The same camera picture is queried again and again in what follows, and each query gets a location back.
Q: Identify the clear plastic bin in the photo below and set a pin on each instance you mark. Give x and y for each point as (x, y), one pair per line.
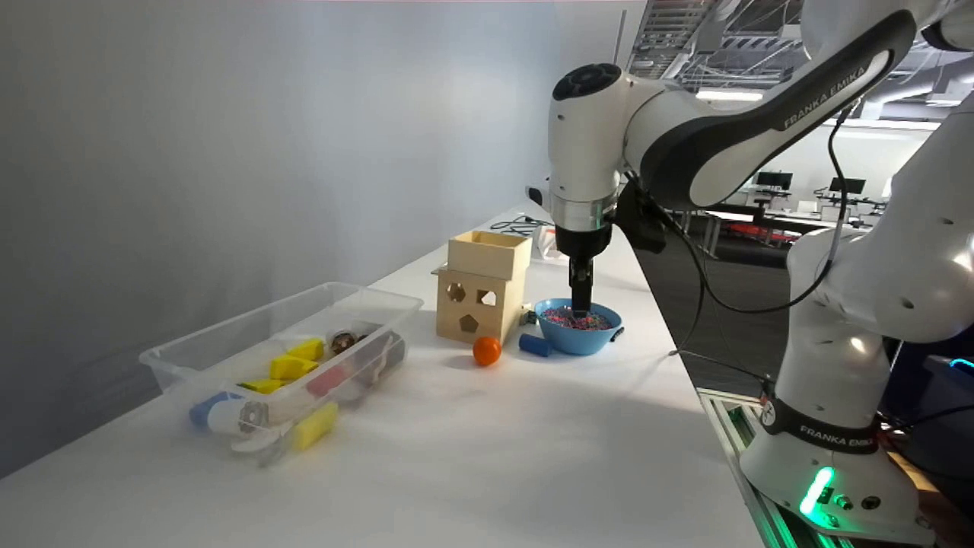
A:
(244, 339)

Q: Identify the black computer monitor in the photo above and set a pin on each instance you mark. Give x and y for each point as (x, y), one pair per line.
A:
(773, 181)
(849, 188)

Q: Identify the cluttered tray of parts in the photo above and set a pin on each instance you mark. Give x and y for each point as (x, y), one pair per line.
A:
(521, 233)

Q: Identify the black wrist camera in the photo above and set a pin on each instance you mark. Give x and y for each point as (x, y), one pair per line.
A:
(641, 217)

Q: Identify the white plastic utensil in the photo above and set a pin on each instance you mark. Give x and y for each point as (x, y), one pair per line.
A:
(261, 445)

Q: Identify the orange ball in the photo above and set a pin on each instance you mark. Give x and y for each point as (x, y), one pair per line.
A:
(488, 350)

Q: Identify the yellow oblong toy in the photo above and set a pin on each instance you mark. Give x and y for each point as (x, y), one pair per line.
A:
(316, 426)

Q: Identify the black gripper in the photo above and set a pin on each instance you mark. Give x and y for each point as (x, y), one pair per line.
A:
(583, 240)

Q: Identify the blue cylinder block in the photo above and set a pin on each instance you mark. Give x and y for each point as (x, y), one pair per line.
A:
(534, 344)

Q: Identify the colourful cereal in bowl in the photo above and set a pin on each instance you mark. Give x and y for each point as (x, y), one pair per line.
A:
(561, 322)

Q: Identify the pink flat toy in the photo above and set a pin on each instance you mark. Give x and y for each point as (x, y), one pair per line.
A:
(327, 382)

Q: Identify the blue bowl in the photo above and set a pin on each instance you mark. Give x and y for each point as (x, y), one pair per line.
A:
(580, 343)

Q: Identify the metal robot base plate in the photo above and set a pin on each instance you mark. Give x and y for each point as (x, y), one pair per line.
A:
(733, 429)

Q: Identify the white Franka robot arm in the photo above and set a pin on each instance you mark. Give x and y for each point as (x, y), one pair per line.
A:
(611, 133)

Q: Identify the small plain wooden box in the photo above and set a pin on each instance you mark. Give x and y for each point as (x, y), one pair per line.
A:
(488, 258)

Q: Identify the wooden shape sorter box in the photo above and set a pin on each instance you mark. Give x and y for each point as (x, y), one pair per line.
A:
(477, 309)

